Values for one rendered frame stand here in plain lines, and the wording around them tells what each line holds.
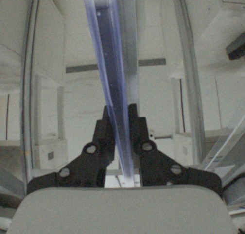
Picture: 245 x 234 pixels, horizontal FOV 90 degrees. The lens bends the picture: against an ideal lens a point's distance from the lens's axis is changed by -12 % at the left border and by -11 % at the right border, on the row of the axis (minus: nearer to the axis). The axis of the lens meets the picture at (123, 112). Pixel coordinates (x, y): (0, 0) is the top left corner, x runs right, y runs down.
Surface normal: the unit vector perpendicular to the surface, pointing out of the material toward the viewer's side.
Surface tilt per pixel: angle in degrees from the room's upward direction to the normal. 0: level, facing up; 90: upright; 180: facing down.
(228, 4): 90
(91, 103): 90
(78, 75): 90
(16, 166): 90
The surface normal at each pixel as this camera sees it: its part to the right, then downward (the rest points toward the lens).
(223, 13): 0.06, 1.00
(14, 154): -0.07, -0.07
